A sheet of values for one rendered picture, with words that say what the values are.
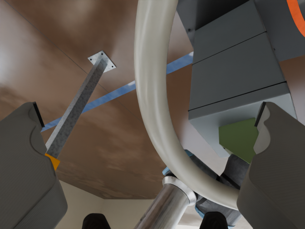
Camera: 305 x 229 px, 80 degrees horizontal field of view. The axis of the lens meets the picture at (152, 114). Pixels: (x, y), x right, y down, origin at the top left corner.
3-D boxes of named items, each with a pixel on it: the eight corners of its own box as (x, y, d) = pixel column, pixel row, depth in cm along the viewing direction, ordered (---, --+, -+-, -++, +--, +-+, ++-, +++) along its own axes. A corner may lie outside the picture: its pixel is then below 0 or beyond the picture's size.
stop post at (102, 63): (87, 57, 176) (16, 164, 110) (102, 50, 166) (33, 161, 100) (101, 73, 188) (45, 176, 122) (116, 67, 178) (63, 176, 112)
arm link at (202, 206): (245, 196, 81) (219, 226, 81) (213, 169, 84) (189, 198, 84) (260, 209, 66) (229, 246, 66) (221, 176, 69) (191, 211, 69)
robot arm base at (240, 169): (282, 193, 72) (265, 213, 71) (242, 166, 88) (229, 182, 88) (264, 174, 62) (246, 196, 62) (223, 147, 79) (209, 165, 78)
